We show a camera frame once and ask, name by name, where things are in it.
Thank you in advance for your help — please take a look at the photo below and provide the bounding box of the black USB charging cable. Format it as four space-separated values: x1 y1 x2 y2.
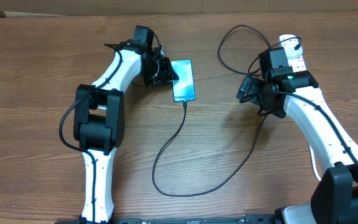
151 24 303 198

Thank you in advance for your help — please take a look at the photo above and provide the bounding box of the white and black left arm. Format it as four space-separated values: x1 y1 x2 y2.
70 26 179 223

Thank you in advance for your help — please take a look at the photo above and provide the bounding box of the white USB wall charger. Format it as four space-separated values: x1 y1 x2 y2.
278 34 303 60

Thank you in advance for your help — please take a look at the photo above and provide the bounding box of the white power strip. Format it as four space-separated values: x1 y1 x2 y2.
287 55 307 72

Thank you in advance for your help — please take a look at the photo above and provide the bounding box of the black Samsung Galaxy smartphone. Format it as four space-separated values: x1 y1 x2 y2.
171 59 196 102

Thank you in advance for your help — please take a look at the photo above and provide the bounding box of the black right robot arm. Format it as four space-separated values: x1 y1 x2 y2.
237 47 358 223

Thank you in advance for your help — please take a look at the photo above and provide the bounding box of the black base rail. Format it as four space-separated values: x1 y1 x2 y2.
54 203 316 224

